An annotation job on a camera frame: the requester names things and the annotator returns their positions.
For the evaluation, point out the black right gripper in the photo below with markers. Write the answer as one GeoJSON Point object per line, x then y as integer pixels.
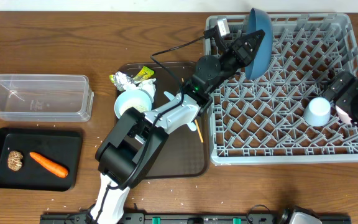
{"type": "Point", "coordinates": [355, 87]}

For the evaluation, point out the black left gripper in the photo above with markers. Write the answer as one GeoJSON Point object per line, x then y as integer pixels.
{"type": "Point", "coordinates": [239, 50]}

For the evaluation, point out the light blue plastic cup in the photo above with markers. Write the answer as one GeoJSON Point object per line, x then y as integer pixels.
{"type": "Point", "coordinates": [317, 112]}

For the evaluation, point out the orange carrot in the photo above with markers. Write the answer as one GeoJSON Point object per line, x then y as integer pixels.
{"type": "Point", "coordinates": [49, 165]}

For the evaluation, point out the brown food scrap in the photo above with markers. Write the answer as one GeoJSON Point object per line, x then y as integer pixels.
{"type": "Point", "coordinates": [14, 161]}

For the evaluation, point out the pink plastic cup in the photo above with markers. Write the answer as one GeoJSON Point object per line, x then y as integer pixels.
{"type": "Point", "coordinates": [343, 116]}

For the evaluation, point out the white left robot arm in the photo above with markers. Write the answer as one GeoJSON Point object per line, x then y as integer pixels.
{"type": "Point", "coordinates": [131, 148]}

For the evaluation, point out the grey dishwasher rack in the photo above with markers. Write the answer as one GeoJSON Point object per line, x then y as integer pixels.
{"type": "Point", "coordinates": [254, 122]}

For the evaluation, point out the wooden chopstick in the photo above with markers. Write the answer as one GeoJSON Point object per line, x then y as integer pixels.
{"type": "Point", "coordinates": [198, 130]}

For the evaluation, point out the light blue plastic knife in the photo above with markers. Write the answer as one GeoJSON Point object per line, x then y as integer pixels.
{"type": "Point", "coordinates": [171, 97]}

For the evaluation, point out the yellow green wrapper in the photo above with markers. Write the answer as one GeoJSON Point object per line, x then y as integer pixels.
{"type": "Point", "coordinates": [144, 74]}

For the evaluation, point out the crumpled white tissue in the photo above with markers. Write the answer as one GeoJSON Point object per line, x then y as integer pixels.
{"type": "Point", "coordinates": [147, 86]}

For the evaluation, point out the light blue rice bowl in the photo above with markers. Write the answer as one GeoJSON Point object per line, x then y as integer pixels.
{"type": "Point", "coordinates": [137, 99]}

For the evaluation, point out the dark brown serving tray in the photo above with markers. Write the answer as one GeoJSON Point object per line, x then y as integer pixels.
{"type": "Point", "coordinates": [183, 154]}

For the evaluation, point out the crumpled aluminium foil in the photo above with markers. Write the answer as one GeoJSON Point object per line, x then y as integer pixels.
{"type": "Point", "coordinates": [122, 81]}

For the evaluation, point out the black tray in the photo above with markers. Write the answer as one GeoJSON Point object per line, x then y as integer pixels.
{"type": "Point", "coordinates": [18, 170]}

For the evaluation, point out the clear plastic bin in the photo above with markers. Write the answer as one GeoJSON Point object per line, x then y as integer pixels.
{"type": "Point", "coordinates": [45, 98]}

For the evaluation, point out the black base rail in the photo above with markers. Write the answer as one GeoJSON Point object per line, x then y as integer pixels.
{"type": "Point", "coordinates": [139, 218]}

